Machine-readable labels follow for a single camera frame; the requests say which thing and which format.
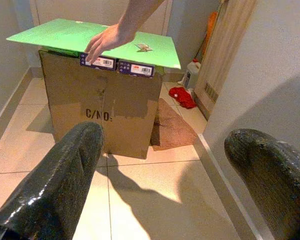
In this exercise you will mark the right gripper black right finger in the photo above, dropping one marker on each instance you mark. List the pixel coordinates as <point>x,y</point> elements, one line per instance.
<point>277,180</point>

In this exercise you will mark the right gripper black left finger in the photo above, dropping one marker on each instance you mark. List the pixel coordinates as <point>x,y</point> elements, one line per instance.
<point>55,180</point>

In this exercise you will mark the keys with white tag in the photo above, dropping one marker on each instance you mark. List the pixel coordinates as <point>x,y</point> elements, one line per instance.
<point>143,47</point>

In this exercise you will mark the person's bare hand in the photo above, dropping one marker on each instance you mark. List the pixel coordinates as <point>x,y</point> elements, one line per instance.
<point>110,38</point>

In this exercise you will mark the brown cardboard box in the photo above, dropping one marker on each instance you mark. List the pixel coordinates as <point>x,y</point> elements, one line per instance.
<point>77,100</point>

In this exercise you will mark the brown floor mat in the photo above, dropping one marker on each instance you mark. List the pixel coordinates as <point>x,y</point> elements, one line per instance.
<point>172,127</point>

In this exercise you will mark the red cloth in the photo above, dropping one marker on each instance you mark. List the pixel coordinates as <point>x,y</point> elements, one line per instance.
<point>182,96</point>

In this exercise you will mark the blue box with barcode label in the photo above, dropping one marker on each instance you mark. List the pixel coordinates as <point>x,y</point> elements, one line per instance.
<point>102,62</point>
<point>137,68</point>

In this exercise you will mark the white jug with red cap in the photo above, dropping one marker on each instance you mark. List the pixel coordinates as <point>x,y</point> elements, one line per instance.
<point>192,72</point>

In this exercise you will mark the wooden door panel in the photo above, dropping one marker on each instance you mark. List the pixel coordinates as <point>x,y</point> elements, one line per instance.
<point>222,50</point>

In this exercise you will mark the plain green board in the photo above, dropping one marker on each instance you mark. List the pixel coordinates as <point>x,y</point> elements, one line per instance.
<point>60,35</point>

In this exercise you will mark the orange broom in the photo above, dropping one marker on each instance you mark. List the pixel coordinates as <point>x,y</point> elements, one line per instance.
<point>211,27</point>

